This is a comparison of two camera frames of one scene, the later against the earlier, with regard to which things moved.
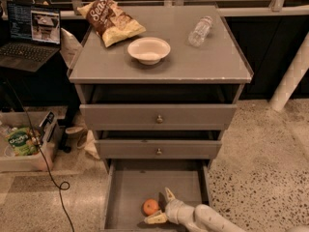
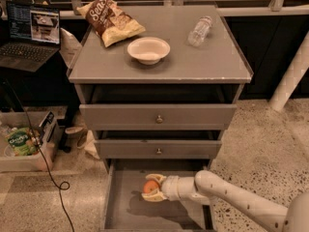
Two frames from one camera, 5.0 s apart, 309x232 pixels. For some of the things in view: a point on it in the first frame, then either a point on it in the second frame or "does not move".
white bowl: x=149 y=50 does not move
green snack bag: x=22 y=140 does not move
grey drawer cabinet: x=160 y=125 does not move
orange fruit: x=150 y=206 -> x=150 y=186
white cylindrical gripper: x=175 y=211 -> x=169 y=188
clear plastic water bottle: x=200 y=31 does not move
